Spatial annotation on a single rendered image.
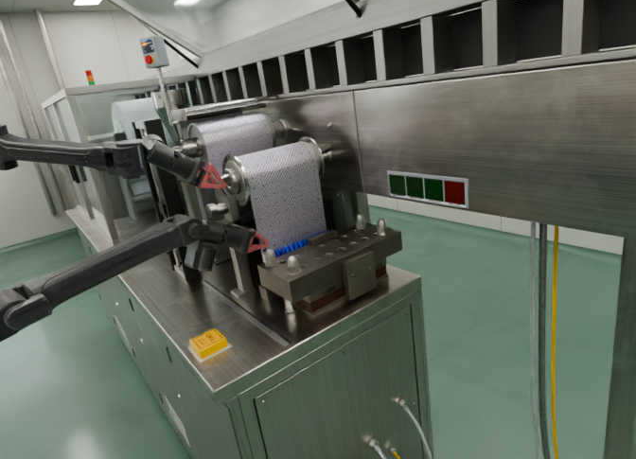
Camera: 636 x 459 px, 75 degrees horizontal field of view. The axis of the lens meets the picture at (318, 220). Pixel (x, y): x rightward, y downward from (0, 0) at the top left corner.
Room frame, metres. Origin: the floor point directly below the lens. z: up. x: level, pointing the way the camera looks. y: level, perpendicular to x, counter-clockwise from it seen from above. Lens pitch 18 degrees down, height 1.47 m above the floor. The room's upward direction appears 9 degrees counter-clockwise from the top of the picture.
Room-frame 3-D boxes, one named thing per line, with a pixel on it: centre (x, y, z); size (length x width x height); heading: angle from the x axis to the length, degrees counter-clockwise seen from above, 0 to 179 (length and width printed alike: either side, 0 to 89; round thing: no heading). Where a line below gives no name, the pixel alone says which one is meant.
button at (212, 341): (0.89, 0.31, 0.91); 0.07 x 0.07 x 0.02; 34
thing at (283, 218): (1.17, 0.08, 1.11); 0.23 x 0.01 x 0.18; 124
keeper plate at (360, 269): (1.03, -0.09, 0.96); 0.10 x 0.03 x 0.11; 124
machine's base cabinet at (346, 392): (1.96, 0.70, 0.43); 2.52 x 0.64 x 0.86; 34
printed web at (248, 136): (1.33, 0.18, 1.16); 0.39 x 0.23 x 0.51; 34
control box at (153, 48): (1.62, 0.49, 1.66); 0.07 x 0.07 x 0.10; 61
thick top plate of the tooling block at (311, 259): (1.10, -0.03, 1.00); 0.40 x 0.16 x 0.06; 124
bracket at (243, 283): (1.16, 0.26, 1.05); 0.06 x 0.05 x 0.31; 124
